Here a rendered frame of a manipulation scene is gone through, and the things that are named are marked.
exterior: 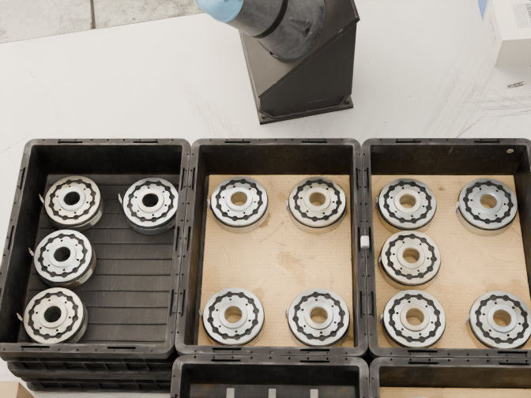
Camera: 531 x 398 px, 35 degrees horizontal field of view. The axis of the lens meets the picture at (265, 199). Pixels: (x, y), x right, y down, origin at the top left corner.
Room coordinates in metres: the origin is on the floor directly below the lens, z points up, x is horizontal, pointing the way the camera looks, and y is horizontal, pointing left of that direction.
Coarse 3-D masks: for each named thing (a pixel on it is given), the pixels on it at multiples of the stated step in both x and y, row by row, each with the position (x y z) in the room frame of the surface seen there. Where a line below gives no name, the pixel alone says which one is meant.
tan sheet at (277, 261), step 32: (288, 192) 0.77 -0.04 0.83; (288, 224) 0.70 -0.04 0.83; (224, 256) 0.65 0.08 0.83; (256, 256) 0.64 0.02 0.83; (288, 256) 0.64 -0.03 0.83; (320, 256) 0.63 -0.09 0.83; (224, 288) 0.59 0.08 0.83; (256, 288) 0.58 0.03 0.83; (288, 288) 0.58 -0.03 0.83; (320, 320) 0.51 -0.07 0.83; (352, 320) 0.51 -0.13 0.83
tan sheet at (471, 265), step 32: (448, 192) 0.74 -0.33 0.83; (448, 224) 0.67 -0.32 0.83; (512, 224) 0.66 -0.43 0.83; (448, 256) 0.61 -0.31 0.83; (480, 256) 0.61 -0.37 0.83; (512, 256) 0.60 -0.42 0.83; (384, 288) 0.56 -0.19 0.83; (448, 288) 0.55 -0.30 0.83; (480, 288) 0.55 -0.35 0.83; (512, 288) 0.54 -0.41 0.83; (416, 320) 0.50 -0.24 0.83; (448, 320) 0.50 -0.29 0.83
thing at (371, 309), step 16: (368, 144) 0.79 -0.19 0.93; (384, 144) 0.79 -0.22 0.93; (400, 144) 0.79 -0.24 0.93; (416, 144) 0.79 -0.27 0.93; (432, 144) 0.78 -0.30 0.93; (448, 144) 0.78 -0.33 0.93; (464, 144) 0.78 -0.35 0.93; (480, 144) 0.77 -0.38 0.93; (496, 144) 0.77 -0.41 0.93; (512, 144) 0.77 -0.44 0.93; (528, 144) 0.77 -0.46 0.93; (368, 160) 0.76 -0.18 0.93; (528, 160) 0.74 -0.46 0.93; (368, 176) 0.74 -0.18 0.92; (368, 192) 0.70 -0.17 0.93; (368, 208) 0.67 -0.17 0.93; (368, 224) 0.64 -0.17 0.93; (368, 256) 0.58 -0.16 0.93; (368, 272) 0.55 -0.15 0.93; (368, 288) 0.52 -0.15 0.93; (368, 304) 0.50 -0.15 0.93; (368, 320) 0.47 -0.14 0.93; (368, 336) 0.44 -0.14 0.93; (368, 352) 0.42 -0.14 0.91; (384, 352) 0.42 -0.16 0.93; (400, 352) 0.41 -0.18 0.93; (416, 352) 0.41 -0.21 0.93; (432, 352) 0.41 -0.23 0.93; (448, 352) 0.41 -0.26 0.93; (464, 352) 0.40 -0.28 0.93; (480, 352) 0.40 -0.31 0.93; (496, 352) 0.40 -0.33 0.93; (528, 352) 0.40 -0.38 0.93
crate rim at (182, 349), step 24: (192, 144) 0.83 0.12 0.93; (216, 144) 0.82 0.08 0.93; (240, 144) 0.82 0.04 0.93; (264, 144) 0.81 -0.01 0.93; (288, 144) 0.81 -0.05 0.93; (312, 144) 0.80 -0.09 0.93; (336, 144) 0.80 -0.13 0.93; (192, 168) 0.78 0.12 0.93; (360, 168) 0.75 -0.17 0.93; (192, 192) 0.73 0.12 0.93; (360, 192) 0.70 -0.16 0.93; (192, 216) 0.68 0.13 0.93; (360, 216) 0.65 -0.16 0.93; (192, 240) 0.64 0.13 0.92; (360, 264) 0.57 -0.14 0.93; (360, 288) 0.52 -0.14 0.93; (360, 312) 0.49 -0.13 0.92; (360, 336) 0.44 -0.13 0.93
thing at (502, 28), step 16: (480, 0) 1.28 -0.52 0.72; (496, 0) 1.22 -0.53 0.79; (512, 0) 1.22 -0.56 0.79; (528, 0) 1.21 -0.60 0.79; (496, 16) 1.18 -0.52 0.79; (512, 16) 1.17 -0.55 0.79; (528, 16) 1.17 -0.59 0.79; (496, 32) 1.15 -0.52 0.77; (512, 32) 1.13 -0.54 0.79; (528, 32) 1.12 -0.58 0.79; (496, 48) 1.13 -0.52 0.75; (512, 48) 1.11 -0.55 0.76; (528, 48) 1.11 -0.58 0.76; (496, 64) 1.11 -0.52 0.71; (512, 64) 1.11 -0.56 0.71; (528, 64) 1.11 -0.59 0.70
